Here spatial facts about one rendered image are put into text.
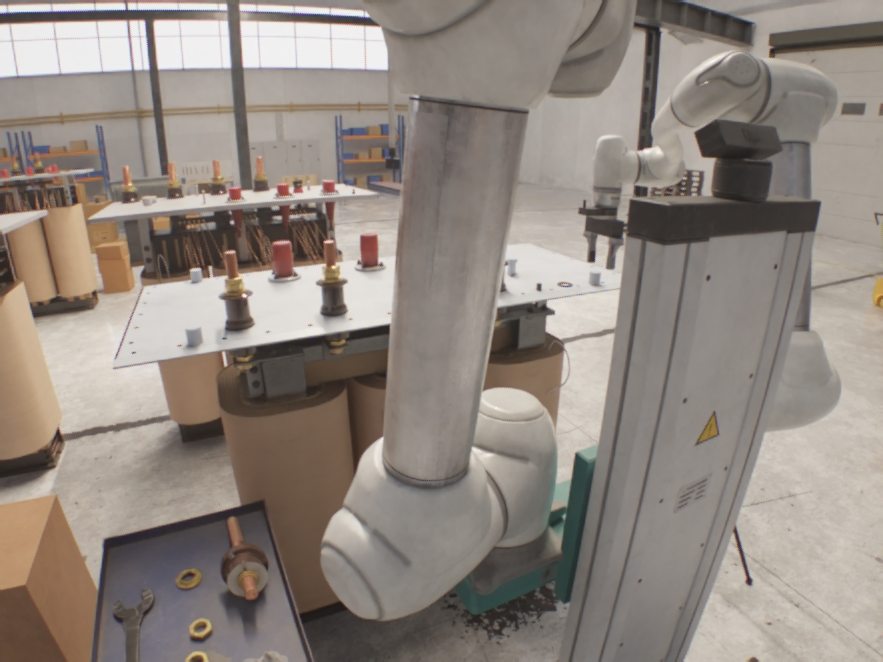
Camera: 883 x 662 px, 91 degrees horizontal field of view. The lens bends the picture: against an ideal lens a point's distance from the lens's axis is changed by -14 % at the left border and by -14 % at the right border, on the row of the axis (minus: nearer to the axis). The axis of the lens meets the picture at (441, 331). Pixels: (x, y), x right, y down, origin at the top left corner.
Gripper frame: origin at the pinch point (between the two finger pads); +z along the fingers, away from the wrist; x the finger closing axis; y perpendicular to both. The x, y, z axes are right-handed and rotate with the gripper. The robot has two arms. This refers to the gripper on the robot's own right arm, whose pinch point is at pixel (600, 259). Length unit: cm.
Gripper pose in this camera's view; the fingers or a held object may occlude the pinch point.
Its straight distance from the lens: 166.2
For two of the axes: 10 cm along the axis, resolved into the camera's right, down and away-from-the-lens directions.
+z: 0.0, 9.3, 3.6
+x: -3.9, -3.3, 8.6
